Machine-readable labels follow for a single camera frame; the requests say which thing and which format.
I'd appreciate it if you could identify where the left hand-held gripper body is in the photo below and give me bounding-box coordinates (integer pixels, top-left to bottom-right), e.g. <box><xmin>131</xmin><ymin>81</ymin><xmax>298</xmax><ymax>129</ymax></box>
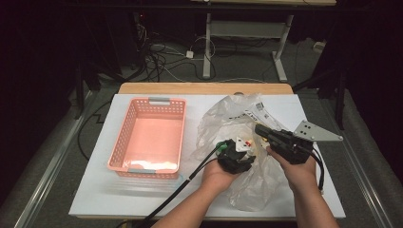
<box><xmin>217</xmin><ymin>136</ymin><xmax>255</xmax><ymax>175</ymax></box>

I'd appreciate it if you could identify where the person's left hand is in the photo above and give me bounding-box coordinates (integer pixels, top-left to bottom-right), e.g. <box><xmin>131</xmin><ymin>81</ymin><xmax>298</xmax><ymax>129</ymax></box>
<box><xmin>200</xmin><ymin>158</ymin><xmax>241</xmax><ymax>195</ymax></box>

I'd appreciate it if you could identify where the tangle of floor cables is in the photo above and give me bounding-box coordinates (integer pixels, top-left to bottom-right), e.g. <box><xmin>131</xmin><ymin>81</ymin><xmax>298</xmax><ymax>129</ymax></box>
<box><xmin>136</xmin><ymin>23</ymin><xmax>220</xmax><ymax>84</ymax></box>

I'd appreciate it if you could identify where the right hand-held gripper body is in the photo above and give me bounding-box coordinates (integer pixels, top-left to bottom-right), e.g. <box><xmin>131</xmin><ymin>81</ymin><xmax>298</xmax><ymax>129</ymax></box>
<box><xmin>268</xmin><ymin>120</ymin><xmax>344</xmax><ymax>165</ymax></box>

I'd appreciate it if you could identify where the left hand-held gripper black cable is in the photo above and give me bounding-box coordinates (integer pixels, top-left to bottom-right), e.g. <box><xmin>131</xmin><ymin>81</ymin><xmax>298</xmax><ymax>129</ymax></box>
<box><xmin>115</xmin><ymin>141</ymin><xmax>231</xmax><ymax>228</ymax></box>

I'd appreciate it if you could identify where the black floor cable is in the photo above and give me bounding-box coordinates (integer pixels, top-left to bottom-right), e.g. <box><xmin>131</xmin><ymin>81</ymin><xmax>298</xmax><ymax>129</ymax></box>
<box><xmin>77</xmin><ymin>100</ymin><xmax>112</xmax><ymax>161</ymax></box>

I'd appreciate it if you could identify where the pink perforated plastic basket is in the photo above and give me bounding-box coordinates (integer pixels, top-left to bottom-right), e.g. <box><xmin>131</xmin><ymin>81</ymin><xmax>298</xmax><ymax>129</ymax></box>
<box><xmin>106</xmin><ymin>97</ymin><xmax>188</xmax><ymax>180</ymax></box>

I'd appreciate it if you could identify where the aluminium rail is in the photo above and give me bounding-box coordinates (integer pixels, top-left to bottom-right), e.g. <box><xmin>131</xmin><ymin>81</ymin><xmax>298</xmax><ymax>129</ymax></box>
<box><xmin>13</xmin><ymin>91</ymin><xmax>96</xmax><ymax>228</ymax></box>
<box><xmin>321</xmin><ymin>94</ymin><xmax>395</xmax><ymax>228</ymax></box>

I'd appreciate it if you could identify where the person's right hand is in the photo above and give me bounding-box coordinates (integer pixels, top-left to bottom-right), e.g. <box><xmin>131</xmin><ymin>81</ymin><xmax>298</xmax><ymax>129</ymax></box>
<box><xmin>265</xmin><ymin>145</ymin><xmax>317</xmax><ymax>193</ymax></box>

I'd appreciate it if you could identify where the black stand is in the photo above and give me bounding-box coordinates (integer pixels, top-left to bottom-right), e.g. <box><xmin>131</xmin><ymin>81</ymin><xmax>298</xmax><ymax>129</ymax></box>
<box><xmin>293</xmin><ymin>61</ymin><xmax>347</xmax><ymax>131</ymax></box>
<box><xmin>74</xmin><ymin>56</ymin><xmax>127</xmax><ymax>121</ymax></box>

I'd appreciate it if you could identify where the hand-held gripper black cable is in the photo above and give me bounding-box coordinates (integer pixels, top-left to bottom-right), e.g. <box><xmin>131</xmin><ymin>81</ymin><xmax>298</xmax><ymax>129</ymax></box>
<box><xmin>115</xmin><ymin>141</ymin><xmax>231</xmax><ymax>228</ymax></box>
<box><xmin>308</xmin><ymin>143</ymin><xmax>326</xmax><ymax>195</ymax></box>

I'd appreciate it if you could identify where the white metal desk frame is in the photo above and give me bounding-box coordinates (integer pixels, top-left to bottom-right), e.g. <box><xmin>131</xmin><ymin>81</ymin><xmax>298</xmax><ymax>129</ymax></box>
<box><xmin>202</xmin><ymin>12</ymin><xmax>294</xmax><ymax>84</ymax></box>

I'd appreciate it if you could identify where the right hand-held gripper black cable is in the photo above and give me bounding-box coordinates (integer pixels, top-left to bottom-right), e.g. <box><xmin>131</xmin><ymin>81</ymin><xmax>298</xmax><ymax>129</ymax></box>
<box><xmin>308</xmin><ymin>143</ymin><xmax>326</xmax><ymax>195</ymax></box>

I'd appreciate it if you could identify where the white board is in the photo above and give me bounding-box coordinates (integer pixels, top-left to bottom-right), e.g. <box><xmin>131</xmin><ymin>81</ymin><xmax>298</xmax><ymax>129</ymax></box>
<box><xmin>67</xmin><ymin>93</ymin><xmax>347</xmax><ymax>219</ymax></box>

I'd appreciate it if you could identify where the clear smiley plastic bag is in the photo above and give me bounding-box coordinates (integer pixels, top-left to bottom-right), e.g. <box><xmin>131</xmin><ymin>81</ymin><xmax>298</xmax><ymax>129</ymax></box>
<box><xmin>189</xmin><ymin>92</ymin><xmax>317</xmax><ymax>213</ymax></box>

